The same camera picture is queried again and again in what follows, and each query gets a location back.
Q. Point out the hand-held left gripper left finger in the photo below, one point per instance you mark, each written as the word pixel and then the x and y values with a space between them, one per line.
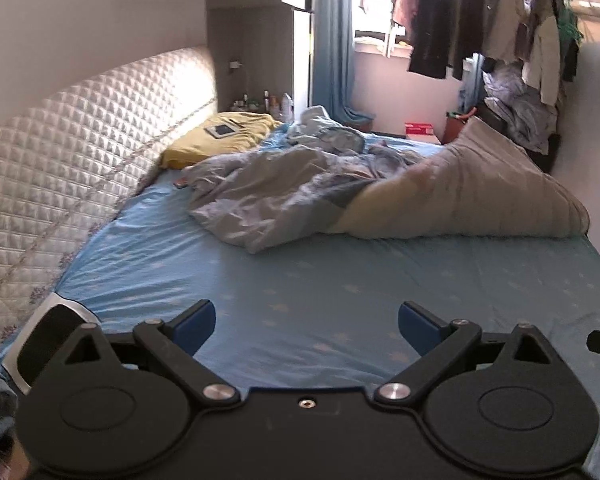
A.
pixel 195 327

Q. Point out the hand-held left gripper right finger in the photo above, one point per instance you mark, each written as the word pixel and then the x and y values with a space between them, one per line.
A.
pixel 420 327

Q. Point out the pile of clothes on chair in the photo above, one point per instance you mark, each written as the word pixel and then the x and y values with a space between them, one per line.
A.
pixel 515 105

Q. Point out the row of hanging clothes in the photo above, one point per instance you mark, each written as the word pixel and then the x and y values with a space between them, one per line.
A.
pixel 445 20

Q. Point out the light blue star-print bed sheet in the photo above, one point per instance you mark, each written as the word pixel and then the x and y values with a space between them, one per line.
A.
pixel 305 285

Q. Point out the black object white rim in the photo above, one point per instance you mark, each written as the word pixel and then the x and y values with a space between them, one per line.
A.
pixel 50 330

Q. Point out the small dark flat object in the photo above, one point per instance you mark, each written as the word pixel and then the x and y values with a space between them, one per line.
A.
pixel 180 183

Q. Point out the grey beige duvet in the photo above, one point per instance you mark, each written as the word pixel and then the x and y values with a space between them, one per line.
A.
pixel 480 195

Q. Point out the yellow pillow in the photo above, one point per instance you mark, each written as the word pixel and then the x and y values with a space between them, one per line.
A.
pixel 200 152

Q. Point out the red box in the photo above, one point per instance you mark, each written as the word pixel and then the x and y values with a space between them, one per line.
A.
pixel 420 128

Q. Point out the white tablet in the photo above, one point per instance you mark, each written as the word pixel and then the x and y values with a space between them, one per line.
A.
pixel 223 130

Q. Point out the crumpled light blue cloth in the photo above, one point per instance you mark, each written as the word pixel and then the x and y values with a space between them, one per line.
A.
pixel 330 137

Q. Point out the white quilted headboard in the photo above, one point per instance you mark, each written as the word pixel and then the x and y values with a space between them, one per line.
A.
pixel 55 160

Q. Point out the bedside toiletry bottles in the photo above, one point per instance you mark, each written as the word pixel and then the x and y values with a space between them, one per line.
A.
pixel 275 107

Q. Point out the blue curtain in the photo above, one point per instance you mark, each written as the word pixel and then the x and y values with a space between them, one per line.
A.
pixel 332 50

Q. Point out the window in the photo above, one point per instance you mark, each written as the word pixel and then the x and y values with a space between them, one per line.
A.
pixel 375 15

